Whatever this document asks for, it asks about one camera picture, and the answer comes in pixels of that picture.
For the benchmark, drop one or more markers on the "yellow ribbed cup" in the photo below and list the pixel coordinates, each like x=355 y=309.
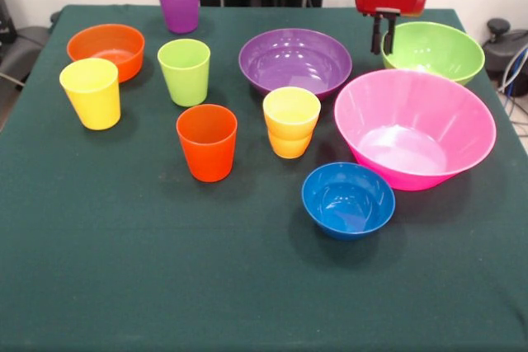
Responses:
x=288 y=142

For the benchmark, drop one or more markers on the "blue bowl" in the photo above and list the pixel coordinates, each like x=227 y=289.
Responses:
x=371 y=220

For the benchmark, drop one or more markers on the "green bowl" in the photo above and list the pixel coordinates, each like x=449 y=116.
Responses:
x=437 y=45

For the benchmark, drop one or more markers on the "orange bowl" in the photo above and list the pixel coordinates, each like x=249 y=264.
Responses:
x=103 y=38

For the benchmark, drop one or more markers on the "pink bowl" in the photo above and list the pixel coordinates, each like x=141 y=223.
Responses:
x=412 y=100

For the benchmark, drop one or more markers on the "tall yellow cup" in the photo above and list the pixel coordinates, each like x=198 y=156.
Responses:
x=95 y=109

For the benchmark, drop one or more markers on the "purple bowl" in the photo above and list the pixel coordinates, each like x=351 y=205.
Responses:
x=288 y=51

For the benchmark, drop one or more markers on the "purple cup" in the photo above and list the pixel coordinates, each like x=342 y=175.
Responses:
x=179 y=14

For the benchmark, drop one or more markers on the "dark green tablecloth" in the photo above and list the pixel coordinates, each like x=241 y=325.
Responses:
x=123 y=265

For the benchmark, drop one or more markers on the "green cup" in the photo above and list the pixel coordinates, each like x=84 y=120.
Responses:
x=185 y=84

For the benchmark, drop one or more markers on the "orange cup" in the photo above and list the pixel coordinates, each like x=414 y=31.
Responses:
x=208 y=154

